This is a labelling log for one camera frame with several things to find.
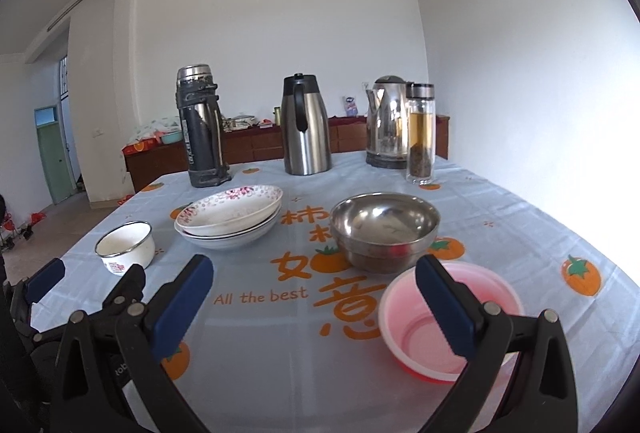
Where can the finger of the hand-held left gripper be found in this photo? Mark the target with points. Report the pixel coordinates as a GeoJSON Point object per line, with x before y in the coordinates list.
{"type": "Point", "coordinates": [127, 285]}
{"type": "Point", "coordinates": [45, 280]}

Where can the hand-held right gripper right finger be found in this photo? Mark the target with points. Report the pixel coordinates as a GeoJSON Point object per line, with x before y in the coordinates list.
{"type": "Point", "coordinates": [445, 308]}

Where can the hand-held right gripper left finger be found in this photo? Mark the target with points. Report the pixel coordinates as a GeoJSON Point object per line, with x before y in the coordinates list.
{"type": "Point", "coordinates": [182, 298]}

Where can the small white enamel bowl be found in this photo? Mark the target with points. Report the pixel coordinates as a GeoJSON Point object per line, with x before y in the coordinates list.
{"type": "Point", "coordinates": [125, 253]}

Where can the pink plastic bowl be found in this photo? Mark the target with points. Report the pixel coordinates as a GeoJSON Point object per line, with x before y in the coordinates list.
{"type": "Point", "coordinates": [400, 313]}

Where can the white blue-patterned bowl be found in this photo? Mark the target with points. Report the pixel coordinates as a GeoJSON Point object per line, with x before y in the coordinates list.
{"type": "Point", "coordinates": [230, 244]}

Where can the white plate with pink flowers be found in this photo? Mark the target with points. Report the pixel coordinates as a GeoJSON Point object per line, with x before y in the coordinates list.
{"type": "Point", "coordinates": [230, 210]}

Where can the stainless steel bowl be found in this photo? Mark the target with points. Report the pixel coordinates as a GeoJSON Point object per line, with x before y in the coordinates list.
{"type": "Point", "coordinates": [385, 223]}

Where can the black and red cart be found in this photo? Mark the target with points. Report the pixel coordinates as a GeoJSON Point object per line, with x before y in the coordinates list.
{"type": "Point", "coordinates": [12, 233]}

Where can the red plastic bag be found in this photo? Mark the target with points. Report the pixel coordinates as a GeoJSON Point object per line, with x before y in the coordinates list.
{"type": "Point", "coordinates": [38, 217]}

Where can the orange and white bucket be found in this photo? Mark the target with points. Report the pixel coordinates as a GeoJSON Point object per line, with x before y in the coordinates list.
{"type": "Point", "coordinates": [125, 200]}

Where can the green door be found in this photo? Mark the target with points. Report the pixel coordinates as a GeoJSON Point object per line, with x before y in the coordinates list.
{"type": "Point", "coordinates": [55, 158]}

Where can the red gift box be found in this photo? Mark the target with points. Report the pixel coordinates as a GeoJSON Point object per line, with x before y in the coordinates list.
{"type": "Point", "coordinates": [142, 145]}

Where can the teal basin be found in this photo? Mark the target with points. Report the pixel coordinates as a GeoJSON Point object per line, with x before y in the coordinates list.
{"type": "Point", "coordinates": [171, 137]}

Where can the plastic bag with cloth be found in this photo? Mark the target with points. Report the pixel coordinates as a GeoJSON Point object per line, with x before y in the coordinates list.
{"type": "Point", "coordinates": [157, 125]}

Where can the dark grey thermos flask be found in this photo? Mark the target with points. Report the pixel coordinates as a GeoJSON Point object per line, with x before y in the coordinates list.
{"type": "Point", "coordinates": [200, 133]}

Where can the brown wooden sideboard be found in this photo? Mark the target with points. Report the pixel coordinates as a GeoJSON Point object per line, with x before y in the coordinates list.
{"type": "Point", "coordinates": [255, 143]}

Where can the glass tea bottle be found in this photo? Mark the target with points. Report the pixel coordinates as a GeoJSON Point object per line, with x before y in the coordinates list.
{"type": "Point", "coordinates": [420, 133]}

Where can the white cooking pot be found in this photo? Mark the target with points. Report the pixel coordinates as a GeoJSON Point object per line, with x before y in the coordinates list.
{"type": "Point", "coordinates": [240, 120]}

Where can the steel electric kettle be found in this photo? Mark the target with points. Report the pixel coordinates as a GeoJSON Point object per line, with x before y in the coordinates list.
{"type": "Point", "coordinates": [385, 128]}

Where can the small red cloth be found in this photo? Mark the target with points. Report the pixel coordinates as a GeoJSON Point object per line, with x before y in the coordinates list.
{"type": "Point", "coordinates": [265, 124]}

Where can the window with grille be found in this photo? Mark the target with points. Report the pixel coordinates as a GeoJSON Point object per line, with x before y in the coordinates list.
{"type": "Point", "coordinates": [63, 78]}

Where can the green can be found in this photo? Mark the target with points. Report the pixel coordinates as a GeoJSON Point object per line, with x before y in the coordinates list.
{"type": "Point", "coordinates": [276, 115]}

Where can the blue and white packet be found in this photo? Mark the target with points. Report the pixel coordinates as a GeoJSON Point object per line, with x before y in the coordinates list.
{"type": "Point", "coordinates": [350, 106]}

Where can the fluorescent tube light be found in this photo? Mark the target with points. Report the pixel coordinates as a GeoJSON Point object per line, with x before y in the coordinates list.
{"type": "Point", "coordinates": [65, 13]}

